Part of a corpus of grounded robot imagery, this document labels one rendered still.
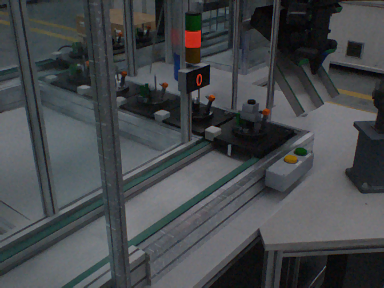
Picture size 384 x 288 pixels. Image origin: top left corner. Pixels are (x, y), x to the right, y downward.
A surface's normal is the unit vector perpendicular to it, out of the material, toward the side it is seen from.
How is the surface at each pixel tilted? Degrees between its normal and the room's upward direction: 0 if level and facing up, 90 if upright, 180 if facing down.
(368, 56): 90
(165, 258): 90
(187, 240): 90
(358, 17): 90
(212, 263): 0
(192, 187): 0
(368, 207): 0
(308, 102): 45
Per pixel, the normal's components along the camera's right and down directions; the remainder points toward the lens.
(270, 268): 0.08, 0.44
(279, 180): -0.63, 0.34
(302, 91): 0.46, -0.40
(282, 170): 0.00, -0.90
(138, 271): 0.77, 0.28
